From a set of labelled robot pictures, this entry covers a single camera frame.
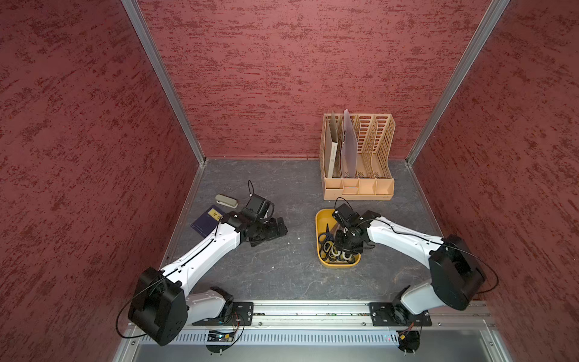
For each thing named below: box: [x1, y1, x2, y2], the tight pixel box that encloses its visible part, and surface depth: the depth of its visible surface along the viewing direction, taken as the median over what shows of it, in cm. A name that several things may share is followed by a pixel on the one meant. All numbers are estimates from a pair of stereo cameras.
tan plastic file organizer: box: [319, 113, 396, 202], surface depth 105 cm
